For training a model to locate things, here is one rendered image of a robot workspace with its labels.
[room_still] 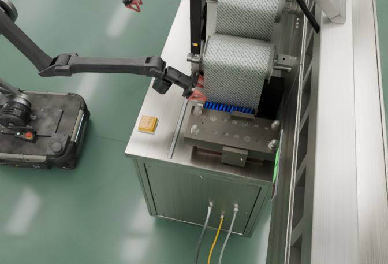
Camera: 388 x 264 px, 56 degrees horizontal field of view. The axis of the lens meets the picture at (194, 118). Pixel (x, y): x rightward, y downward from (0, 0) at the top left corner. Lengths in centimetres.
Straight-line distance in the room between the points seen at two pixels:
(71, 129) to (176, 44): 99
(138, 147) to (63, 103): 119
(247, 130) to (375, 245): 73
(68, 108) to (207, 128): 139
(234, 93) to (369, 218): 76
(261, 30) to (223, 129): 44
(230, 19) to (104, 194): 151
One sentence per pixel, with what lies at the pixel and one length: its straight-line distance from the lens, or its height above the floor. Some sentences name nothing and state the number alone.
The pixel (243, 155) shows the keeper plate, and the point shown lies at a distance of 148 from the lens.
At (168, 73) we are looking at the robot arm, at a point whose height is 119.
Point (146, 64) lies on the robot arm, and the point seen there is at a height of 124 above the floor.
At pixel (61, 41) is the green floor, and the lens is 350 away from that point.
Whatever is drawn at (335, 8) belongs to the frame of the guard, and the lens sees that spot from 102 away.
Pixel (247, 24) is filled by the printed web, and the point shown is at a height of 127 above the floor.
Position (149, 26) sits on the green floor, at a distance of 347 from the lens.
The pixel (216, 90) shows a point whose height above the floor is 111.
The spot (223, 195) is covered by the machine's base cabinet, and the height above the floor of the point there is 65.
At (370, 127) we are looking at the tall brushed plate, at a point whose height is 144.
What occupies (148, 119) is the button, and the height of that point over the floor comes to 92.
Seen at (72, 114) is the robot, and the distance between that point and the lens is 264.
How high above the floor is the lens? 230
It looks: 56 degrees down
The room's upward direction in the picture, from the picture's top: straight up
